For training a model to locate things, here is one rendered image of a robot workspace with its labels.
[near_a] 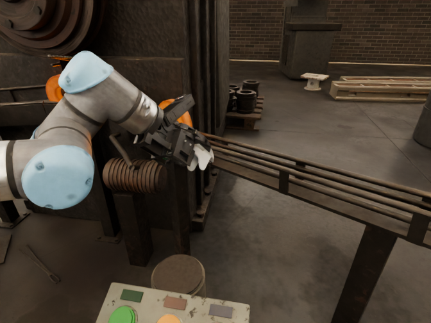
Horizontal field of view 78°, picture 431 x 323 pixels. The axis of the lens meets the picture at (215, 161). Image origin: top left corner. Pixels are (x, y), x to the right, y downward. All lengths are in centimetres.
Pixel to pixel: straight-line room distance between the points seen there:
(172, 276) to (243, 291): 65
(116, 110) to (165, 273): 37
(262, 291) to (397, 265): 67
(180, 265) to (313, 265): 86
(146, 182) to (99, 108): 57
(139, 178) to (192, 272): 48
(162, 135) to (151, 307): 31
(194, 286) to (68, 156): 39
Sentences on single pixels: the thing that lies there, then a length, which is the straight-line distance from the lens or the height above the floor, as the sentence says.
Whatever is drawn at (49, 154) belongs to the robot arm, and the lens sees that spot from 36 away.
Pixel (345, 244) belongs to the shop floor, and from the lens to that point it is 156.
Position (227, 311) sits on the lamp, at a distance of 48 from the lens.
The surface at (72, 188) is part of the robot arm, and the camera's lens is 37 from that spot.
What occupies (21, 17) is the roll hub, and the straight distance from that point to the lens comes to 113.
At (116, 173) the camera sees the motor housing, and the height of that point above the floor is 51.
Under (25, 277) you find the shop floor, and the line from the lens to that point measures 154.
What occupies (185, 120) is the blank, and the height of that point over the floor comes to 73.
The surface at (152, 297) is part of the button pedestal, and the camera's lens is 50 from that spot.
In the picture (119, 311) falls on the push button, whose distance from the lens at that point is 50.
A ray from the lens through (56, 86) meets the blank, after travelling 127.
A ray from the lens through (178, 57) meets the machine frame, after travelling 113.
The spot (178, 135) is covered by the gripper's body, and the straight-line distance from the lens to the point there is 55.
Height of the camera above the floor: 102
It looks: 29 degrees down
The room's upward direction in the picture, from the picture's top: straight up
